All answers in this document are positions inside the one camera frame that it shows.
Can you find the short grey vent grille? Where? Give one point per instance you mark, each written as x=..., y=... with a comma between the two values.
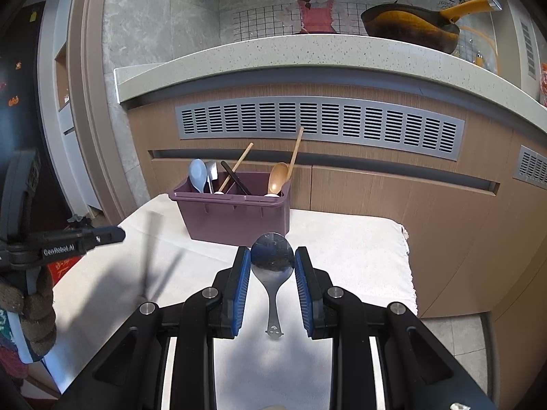
x=532, y=166

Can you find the cartoon wall sticker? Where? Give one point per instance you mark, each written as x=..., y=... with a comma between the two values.
x=316, y=13

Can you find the white cloth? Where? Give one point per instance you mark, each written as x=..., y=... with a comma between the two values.
x=354, y=256

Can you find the small metal spoon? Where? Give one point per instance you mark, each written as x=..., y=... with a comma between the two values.
x=211, y=171

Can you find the beige door frame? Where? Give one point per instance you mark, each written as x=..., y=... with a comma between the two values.
x=92, y=115

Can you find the person's left hand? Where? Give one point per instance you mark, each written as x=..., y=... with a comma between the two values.
x=38, y=320

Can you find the light blue spoon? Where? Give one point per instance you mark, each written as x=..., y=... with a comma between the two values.
x=197, y=175

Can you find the purple plastic utensil holder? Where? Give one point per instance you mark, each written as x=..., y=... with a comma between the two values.
x=239, y=222

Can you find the wooden spoon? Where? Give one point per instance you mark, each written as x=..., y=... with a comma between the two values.
x=277, y=177

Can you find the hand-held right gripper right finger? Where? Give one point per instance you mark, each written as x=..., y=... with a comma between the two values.
x=304, y=290

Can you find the grey stone countertop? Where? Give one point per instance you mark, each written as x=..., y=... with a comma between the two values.
x=299, y=55

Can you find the black chopstick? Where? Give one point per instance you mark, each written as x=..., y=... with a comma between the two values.
x=233, y=175

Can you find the black refrigerator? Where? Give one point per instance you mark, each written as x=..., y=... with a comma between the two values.
x=21, y=72

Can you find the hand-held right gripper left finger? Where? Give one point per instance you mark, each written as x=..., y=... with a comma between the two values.
x=239, y=290

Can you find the long grey vent grille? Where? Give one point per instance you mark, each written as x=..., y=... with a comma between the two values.
x=320, y=121

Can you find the wooden kitchen cabinet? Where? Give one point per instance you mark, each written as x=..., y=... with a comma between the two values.
x=427, y=222

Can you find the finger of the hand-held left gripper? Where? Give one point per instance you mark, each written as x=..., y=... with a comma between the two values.
x=64, y=245

